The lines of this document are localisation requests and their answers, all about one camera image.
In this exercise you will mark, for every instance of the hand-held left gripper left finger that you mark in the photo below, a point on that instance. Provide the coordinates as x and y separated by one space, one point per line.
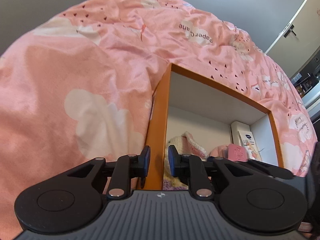
146 160

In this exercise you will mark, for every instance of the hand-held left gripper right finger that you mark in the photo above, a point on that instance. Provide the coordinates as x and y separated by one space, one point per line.
172 162

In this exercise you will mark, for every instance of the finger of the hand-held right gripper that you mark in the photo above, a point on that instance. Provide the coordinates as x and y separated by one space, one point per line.
270 168
211 158

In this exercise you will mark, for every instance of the pink plush ball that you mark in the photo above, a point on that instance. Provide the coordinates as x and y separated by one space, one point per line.
218 152

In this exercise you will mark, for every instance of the white pink knitted toy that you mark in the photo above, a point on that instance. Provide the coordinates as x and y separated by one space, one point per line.
185 145

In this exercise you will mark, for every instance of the pink wallet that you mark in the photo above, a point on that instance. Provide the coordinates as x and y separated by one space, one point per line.
237 153

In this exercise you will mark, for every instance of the white lotion tube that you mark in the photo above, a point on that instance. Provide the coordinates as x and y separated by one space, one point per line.
251 145

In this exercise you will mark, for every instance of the orange cardboard storage box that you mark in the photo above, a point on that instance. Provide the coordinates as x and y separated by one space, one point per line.
157 130

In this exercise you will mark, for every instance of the white rectangular box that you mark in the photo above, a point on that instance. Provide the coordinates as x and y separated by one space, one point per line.
235 130

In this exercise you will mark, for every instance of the dark cabinet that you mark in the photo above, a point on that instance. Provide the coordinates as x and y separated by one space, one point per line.
307 80

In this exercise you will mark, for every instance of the pink printed blanket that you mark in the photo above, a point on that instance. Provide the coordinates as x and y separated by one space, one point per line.
75 67

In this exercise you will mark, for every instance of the white door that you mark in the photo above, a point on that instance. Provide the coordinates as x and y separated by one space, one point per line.
300 12

